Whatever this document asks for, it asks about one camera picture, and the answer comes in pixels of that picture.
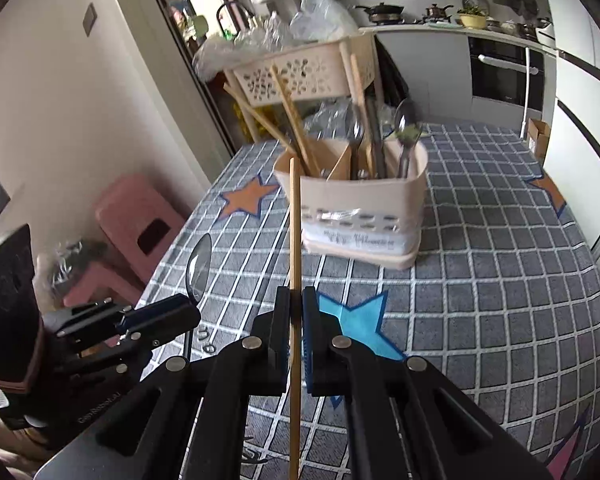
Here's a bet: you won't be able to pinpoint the white refrigerator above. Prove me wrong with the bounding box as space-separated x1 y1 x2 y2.
534 0 600 263

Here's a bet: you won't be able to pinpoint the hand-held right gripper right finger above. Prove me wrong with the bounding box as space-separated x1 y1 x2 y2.
301 286 553 480

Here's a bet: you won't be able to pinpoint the metal pot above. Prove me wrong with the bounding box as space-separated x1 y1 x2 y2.
489 18 536 39

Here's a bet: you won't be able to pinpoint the black hanging bag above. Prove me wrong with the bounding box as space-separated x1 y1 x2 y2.
374 44 411 112

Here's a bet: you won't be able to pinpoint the thin bamboo chopstick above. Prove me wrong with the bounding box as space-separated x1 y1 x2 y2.
288 156 303 480
284 92 326 177
222 82 303 161

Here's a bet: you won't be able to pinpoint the pink plastic stool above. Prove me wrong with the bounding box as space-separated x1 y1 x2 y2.
62 173 187 312

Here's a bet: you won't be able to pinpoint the small cardboard box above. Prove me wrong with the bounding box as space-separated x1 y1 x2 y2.
525 117 552 164

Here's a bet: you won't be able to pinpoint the beige plastic utensil holder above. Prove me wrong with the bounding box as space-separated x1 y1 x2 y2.
272 135 429 270

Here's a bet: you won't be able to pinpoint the black wok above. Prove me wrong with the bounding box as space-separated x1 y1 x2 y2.
353 2 405 24

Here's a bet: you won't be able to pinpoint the crumpled clear plastic bags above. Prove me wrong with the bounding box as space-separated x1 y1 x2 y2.
192 12 301 81

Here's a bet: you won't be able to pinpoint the brown cooking pot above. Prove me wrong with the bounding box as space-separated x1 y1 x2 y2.
423 3 454 24

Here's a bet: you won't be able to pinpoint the person's left forearm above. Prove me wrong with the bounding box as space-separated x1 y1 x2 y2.
0 395 56 463

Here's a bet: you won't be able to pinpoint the white rice cooker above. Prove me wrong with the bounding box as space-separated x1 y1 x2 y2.
534 17 559 46

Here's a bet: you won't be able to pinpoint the black built-in oven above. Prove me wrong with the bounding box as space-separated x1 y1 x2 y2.
468 37 546 111

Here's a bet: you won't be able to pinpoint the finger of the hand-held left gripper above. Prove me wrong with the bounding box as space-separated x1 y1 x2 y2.
42 293 202 338
72 332 157 377

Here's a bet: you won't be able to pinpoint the large clear plastic bag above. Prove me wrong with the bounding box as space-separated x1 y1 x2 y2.
289 0 359 44

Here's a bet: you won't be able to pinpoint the metal spoon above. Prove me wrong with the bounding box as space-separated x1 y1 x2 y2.
181 232 214 361
349 119 367 181
393 99 421 180

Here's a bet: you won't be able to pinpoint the beige plastic basket rack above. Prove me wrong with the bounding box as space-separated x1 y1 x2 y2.
222 35 387 147

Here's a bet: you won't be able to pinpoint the clear plastic bag beside stool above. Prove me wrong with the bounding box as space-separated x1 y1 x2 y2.
34 239 112 307

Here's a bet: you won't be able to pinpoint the grey wall switch plate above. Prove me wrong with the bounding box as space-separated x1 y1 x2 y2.
82 2 99 37

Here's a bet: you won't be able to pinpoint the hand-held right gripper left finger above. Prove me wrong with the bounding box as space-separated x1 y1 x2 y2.
35 285 293 480

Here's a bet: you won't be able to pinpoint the clear plastic bag under basket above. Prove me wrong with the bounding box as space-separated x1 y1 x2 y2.
302 99 362 139

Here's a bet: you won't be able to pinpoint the grey kitchen counter cabinet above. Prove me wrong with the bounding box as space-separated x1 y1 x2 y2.
359 24 562 127

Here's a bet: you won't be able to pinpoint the grey checkered star tablecloth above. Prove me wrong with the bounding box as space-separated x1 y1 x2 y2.
130 122 600 480

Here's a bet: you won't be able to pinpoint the yellow bowl with greens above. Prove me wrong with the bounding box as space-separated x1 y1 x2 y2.
457 7 489 30

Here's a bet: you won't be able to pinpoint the black curved faucet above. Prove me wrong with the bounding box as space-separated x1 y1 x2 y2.
215 2 254 31

